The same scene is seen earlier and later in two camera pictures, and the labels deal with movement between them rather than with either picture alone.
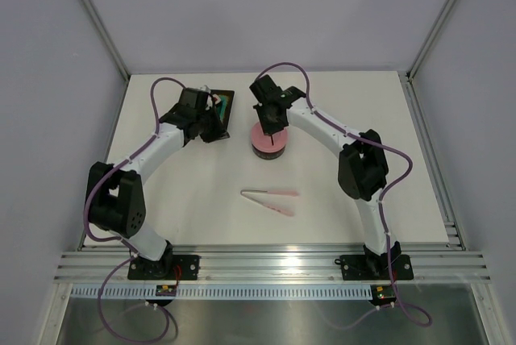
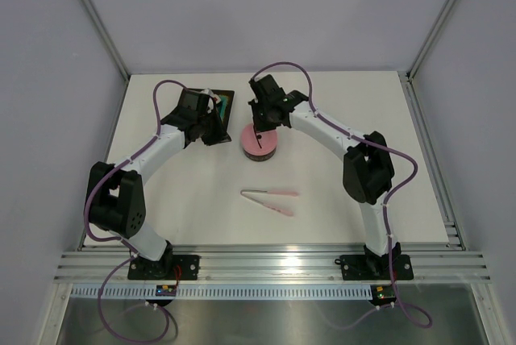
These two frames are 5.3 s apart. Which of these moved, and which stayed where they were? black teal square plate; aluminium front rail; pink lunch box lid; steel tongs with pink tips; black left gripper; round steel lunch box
Moved: pink lunch box lid; round steel lunch box
Stayed: aluminium front rail; steel tongs with pink tips; black teal square plate; black left gripper
